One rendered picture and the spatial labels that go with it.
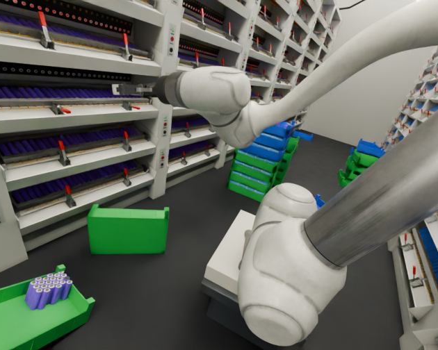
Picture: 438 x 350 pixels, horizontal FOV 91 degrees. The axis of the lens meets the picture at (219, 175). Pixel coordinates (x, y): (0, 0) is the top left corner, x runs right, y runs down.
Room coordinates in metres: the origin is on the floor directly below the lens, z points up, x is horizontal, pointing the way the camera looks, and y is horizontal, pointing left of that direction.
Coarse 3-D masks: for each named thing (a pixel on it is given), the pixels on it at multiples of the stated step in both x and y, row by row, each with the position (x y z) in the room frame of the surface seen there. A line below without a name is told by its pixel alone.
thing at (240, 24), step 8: (256, 8) 1.72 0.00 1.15; (232, 16) 1.73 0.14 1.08; (240, 16) 1.70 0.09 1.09; (256, 16) 1.74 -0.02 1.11; (224, 24) 1.76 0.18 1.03; (232, 24) 1.73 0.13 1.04; (240, 24) 1.70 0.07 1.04; (248, 24) 1.67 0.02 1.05; (240, 32) 1.69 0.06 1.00; (248, 32) 1.69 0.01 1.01; (248, 40) 1.71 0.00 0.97; (224, 48) 1.74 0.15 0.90; (248, 48) 1.74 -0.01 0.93; (224, 56) 1.74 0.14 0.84; (232, 56) 1.70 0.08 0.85; (240, 56) 1.67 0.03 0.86; (232, 64) 1.70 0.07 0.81; (240, 64) 1.68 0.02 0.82; (224, 144) 1.69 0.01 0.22; (224, 152) 1.72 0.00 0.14; (216, 160) 1.68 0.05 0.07; (224, 160) 1.75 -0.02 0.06; (216, 168) 1.68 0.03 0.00
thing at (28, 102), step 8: (0, 104) 0.59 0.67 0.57; (8, 104) 0.60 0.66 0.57; (16, 104) 0.62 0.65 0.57; (24, 104) 0.64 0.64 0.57; (32, 104) 0.65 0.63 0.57; (40, 104) 0.67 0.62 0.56; (48, 104) 0.69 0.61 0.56; (64, 104) 0.73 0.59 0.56; (72, 104) 0.76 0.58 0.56; (80, 104) 0.78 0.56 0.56; (88, 104) 0.80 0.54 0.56; (104, 104) 0.85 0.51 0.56; (144, 104) 1.02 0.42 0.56
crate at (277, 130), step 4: (280, 124) 1.49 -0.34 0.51; (284, 124) 1.48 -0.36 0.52; (292, 124) 1.45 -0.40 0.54; (268, 128) 1.32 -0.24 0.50; (272, 128) 1.31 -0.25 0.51; (276, 128) 1.31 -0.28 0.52; (280, 128) 1.30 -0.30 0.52; (284, 128) 1.29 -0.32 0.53; (288, 128) 1.28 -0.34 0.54; (292, 128) 1.41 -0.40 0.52; (268, 132) 1.32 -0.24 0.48; (272, 132) 1.31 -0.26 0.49; (276, 132) 1.30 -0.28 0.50; (280, 132) 1.30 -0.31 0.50; (284, 132) 1.29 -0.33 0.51; (288, 132) 1.28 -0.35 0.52; (280, 136) 1.29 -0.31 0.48; (284, 136) 1.29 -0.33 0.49; (288, 136) 1.31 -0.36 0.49
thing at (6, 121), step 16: (32, 80) 0.76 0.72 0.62; (48, 80) 0.80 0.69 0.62; (64, 80) 0.85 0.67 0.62; (80, 80) 0.90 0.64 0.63; (96, 80) 0.96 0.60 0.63; (0, 112) 0.57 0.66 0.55; (16, 112) 0.60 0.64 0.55; (32, 112) 0.63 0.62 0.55; (48, 112) 0.67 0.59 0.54; (64, 112) 0.70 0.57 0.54; (80, 112) 0.74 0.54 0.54; (96, 112) 0.79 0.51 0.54; (112, 112) 0.84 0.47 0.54; (128, 112) 0.90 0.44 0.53; (144, 112) 0.98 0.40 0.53; (0, 128) 0.55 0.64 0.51; (16, 128) 0.58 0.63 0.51; (32, 128) 0.61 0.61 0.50
